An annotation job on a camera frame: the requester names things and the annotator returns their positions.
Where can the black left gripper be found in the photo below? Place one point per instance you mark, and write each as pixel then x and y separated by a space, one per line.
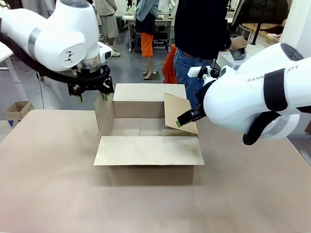
pixel 91 83

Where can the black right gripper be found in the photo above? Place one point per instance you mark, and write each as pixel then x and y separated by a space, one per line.
pixel 199 112

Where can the brown cardboard shipping box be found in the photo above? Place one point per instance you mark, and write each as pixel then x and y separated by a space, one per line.
pixel 145 150

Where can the grey tape dispenser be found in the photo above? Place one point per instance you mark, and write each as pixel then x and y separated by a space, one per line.
pixel 237 54

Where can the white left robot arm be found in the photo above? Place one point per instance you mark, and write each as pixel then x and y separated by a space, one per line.
pixel 60 31

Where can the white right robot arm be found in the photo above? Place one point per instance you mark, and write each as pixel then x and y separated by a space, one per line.
pixel 230 102

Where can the small open cardboard box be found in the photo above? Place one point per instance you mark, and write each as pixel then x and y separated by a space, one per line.
pixel 18 109

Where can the person's left hand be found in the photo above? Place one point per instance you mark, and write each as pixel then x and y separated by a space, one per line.
pixel 239 43

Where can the orange cloth bag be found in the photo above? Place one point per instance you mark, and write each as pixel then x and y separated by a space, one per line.
pixel 170 65

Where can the black stool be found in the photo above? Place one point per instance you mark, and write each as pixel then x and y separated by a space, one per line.
pixel 138 42

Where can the white plastic crate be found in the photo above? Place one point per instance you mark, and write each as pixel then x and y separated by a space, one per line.
pixel 228 61

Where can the bystander in beige shorts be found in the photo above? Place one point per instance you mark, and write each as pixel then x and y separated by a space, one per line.
pixel 108 19

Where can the bystander in orange trousers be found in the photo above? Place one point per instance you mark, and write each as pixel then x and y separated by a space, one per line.
pixel 147 24

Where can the person in dark shirt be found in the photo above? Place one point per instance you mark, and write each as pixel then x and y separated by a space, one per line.
pixel 201 29

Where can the white side table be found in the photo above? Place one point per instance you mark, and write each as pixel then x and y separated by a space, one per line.
pixel 7 53

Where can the white background desk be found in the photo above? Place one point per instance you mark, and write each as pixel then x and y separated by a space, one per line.
pixel 160 21

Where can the black stand pole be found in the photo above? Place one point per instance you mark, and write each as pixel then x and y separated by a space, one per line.
pixel 254 34

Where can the wooden work table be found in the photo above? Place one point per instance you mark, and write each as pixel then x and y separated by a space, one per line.
pixel 267 29

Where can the bystander in dark striped jacket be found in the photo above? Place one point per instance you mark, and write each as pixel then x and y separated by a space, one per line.
pixel 262 12

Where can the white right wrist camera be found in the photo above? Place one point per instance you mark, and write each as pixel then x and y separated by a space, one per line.
pixel 195 72

